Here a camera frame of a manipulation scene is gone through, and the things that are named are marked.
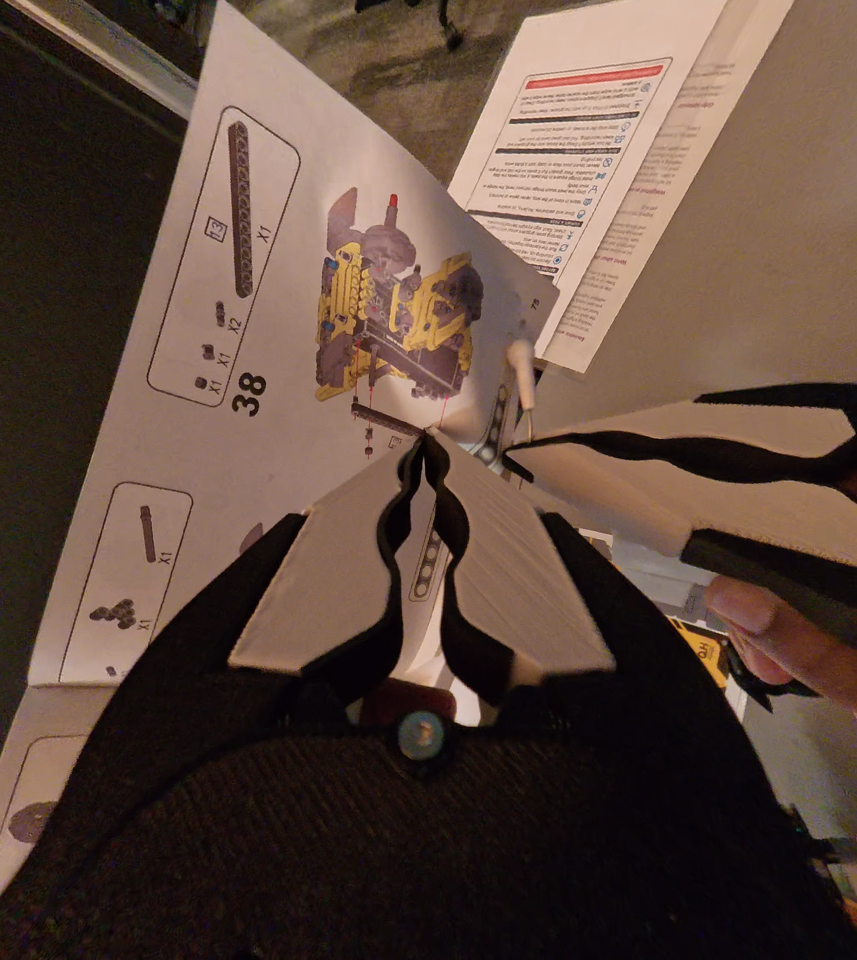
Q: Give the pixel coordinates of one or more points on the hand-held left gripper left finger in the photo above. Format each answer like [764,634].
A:
[323,592]

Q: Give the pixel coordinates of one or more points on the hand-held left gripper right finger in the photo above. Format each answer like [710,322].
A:
[526,600]

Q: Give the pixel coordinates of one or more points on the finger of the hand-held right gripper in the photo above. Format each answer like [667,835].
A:
[736,431]
[698,502]

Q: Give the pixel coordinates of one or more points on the instruction booklet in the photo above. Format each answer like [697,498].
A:
[136,450]

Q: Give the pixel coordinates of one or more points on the person's right hand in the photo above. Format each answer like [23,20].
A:
[833,675]

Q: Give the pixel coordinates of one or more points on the yellow grey sticker sheet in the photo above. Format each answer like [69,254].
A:
[698,652]

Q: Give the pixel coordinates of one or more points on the printed sheet in clear holder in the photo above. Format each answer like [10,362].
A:
[586,135]

